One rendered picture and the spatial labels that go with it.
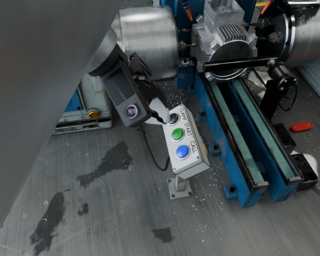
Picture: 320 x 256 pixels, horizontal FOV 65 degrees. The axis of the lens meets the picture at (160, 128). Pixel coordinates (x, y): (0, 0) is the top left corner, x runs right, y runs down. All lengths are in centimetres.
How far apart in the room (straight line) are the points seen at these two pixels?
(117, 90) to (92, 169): 49
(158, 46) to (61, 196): 54
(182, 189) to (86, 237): 30
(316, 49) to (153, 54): 55
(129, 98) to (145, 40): 41
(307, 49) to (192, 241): 72
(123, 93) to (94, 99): 46
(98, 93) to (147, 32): 25
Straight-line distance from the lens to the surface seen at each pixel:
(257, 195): 77
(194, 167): 55
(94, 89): 85
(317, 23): 102
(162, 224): 77
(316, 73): 127
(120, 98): 42
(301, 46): 100
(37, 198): 88
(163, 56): 81
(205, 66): 87
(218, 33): 92
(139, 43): 80
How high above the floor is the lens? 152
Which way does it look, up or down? 49 degrees down
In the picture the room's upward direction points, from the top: straight up
